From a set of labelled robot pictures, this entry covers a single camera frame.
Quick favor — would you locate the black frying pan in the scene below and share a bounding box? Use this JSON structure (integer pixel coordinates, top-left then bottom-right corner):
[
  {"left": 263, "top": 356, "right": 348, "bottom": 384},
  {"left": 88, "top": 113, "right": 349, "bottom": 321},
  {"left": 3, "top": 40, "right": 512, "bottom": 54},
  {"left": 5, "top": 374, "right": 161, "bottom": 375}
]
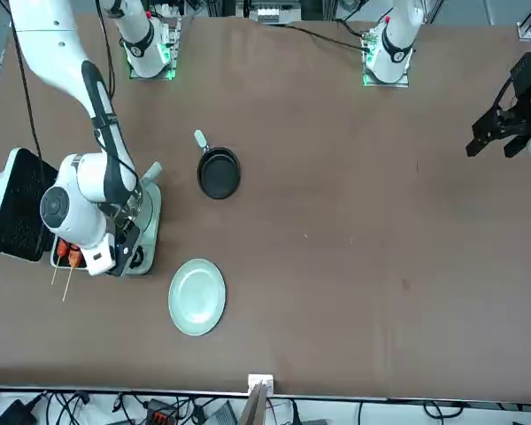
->
[{"left": 193, "top": 129, "right": 242, "bottom": 200}]

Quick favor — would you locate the black power adapter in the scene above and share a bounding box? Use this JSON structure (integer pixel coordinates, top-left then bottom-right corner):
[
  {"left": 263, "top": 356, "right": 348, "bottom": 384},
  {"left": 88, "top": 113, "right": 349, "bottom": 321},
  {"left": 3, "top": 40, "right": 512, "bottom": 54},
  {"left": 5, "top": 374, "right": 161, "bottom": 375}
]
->
[{"left": 0, "top": 398, "right": 36, "bottom": 425}]

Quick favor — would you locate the light green plate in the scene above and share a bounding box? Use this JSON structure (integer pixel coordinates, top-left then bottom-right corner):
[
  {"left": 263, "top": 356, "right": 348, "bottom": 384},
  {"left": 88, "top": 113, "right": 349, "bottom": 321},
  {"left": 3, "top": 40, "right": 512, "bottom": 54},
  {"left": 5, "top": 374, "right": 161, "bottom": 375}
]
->
[{"left": 167, "top": 259, "right": 227, "bottom": 336}]

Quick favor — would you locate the glass pot lid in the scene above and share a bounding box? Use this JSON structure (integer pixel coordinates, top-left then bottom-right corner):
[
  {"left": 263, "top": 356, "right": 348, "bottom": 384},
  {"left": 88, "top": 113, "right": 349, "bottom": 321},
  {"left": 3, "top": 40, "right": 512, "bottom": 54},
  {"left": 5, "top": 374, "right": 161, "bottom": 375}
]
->
[{"left": 117, "top": 188, "right": 146, "bottom": 222}]

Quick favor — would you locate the sausage on wooden skewer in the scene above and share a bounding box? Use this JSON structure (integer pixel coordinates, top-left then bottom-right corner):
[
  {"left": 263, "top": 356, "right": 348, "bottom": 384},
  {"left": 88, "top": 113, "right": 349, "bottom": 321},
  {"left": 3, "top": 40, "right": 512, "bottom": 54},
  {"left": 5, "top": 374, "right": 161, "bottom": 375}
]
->
[
  {"left": 50, "top": 238, "right": 71, "bottom": 285},
  {"left": 61, "top": 243, "right": 84, "bottom": 303}
]

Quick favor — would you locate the orange and black connector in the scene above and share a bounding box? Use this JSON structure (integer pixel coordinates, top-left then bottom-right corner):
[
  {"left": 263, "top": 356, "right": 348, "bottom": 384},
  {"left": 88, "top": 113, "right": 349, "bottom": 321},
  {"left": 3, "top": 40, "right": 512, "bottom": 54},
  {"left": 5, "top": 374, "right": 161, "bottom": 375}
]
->
[{"left": 143, "top": 398, "right": 178, "bottom": 421}]

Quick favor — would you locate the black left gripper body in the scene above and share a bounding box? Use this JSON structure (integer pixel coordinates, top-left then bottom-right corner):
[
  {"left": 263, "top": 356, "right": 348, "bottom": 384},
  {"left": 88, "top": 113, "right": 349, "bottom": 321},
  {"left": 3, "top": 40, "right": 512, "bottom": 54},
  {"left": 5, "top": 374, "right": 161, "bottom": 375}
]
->
[{"left": 511, "top": 51, "right": 531, "bottom": 117}]

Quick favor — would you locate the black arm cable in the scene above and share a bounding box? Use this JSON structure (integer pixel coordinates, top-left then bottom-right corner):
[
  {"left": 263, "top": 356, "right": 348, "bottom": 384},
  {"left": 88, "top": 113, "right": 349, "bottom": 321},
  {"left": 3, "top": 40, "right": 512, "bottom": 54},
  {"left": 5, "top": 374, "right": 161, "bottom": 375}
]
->
[{"left": 8, "top": 17, "right": 45, "bottom": 163}]

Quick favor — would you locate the light green multifunctional cooking machine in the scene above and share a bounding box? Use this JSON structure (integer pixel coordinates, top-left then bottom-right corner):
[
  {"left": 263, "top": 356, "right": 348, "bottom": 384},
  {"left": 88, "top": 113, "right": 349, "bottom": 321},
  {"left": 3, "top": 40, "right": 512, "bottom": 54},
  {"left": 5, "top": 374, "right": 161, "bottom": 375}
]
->
[{"left": 0, "top": 147, "right": 163, "bottom": 276}]

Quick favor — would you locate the grey power adapter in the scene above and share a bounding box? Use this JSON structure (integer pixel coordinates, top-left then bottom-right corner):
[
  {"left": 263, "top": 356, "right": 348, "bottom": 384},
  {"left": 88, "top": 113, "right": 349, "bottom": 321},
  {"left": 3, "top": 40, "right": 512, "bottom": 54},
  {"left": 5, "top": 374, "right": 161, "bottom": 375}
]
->
[{"left": 205, "top": 400, "right": 240, "bottom": 425}]

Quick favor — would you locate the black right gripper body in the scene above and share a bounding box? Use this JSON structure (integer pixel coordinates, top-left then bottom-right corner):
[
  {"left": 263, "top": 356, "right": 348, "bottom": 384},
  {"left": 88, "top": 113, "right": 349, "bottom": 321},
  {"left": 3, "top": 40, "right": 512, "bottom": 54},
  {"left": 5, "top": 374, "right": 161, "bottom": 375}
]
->
[{"left": 108, "top": 224, "right": 142, "bottom": 278}]

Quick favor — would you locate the aluminium frame post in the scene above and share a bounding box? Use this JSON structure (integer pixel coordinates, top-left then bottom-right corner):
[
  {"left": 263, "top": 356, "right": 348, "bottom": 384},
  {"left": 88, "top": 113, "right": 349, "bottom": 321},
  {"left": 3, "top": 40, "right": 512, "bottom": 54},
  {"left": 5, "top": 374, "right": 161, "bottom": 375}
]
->
[{"left": 240, "top": 374, "right": 276, "bottom": 425}]

